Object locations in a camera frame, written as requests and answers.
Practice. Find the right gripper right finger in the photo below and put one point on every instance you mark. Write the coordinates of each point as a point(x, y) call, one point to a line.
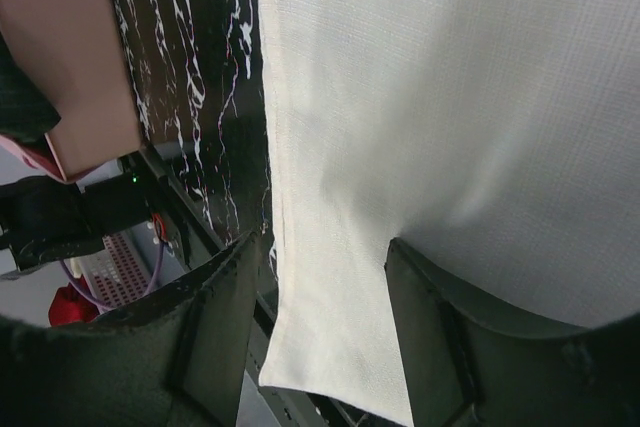
point(472, 359)

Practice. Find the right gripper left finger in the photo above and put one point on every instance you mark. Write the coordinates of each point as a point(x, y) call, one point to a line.
point(173, 358)

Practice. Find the white cloth napkin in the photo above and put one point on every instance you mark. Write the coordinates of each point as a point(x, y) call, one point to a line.
point(500, 138)

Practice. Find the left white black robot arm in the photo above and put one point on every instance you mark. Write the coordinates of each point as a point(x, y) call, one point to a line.
point(44, 221)

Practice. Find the red object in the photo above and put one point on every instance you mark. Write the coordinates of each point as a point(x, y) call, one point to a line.
point(69, 306)

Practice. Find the white slotted cable duct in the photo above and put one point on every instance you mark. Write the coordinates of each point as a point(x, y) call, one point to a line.
point(116, 275)

